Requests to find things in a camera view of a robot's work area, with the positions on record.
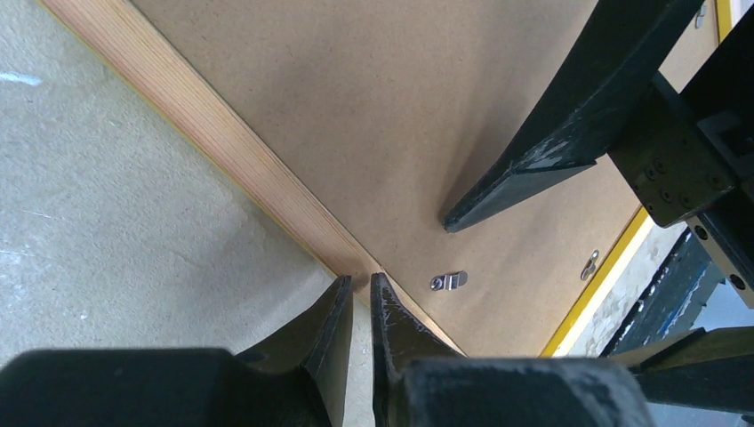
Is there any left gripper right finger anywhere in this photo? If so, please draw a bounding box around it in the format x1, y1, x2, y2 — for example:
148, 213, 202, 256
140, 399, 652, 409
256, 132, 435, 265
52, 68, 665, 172
370, 273, 654, 426

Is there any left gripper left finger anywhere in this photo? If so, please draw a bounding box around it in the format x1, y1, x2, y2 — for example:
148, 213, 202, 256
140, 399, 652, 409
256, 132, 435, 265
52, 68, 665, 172
1, 276, 353, 426

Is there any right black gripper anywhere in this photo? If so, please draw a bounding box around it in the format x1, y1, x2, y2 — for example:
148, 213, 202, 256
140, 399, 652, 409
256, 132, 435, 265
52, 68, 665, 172
442, 0, 753, 308

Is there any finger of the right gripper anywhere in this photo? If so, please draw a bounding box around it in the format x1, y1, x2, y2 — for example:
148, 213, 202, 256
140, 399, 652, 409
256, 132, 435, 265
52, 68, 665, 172
611, 326, 753, 415

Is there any brown backing board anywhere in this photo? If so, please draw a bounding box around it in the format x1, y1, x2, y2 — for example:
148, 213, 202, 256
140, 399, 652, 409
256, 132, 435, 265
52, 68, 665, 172
137, 1, 638, 357

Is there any yellow picture frame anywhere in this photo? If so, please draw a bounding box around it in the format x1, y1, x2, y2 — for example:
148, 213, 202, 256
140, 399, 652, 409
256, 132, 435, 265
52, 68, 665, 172
46, 1, 717, 356

